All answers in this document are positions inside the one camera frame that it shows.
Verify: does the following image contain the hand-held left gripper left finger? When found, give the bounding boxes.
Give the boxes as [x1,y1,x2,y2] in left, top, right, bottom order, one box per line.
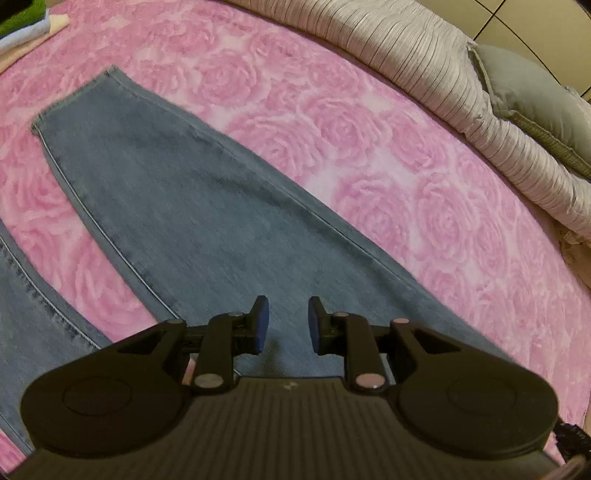
[117,295,271,395]

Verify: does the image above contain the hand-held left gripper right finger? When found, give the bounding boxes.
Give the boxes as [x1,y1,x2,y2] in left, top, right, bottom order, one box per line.
[308,296,452,394]

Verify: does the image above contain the blue denim jeans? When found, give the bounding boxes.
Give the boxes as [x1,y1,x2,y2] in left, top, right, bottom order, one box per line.
[0,66,527,457]

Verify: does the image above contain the pink rose pattern blanket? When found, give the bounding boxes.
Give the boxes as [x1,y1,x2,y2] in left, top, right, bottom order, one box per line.
[0,0,591,467]

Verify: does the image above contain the beige striped duvet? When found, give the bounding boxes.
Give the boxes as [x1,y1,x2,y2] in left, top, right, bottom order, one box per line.
[222,0,591,241]

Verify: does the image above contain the grey cushion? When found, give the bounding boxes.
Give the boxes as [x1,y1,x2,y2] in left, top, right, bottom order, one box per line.
[468,44,591,178]

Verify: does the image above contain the cream wardrobe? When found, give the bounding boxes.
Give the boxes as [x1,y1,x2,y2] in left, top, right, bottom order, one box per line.
[471,0,591,102]

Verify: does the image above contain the green cloth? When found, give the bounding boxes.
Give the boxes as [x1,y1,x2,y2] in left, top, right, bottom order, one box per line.
[0,0,49,38]

